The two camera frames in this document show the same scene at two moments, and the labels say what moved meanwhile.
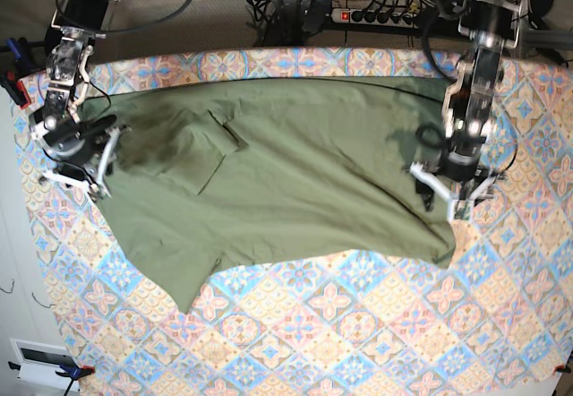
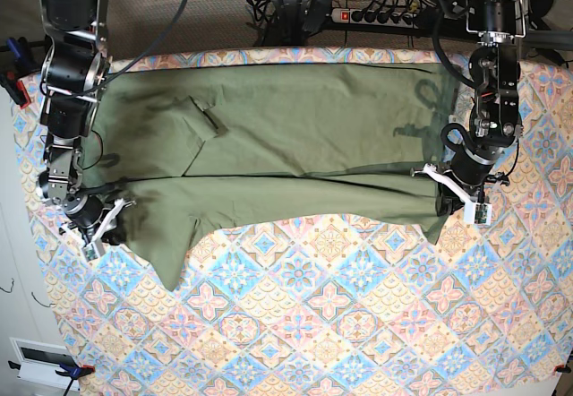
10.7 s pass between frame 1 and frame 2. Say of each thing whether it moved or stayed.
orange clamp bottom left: stayed
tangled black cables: stayed
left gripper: moved
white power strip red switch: stayed
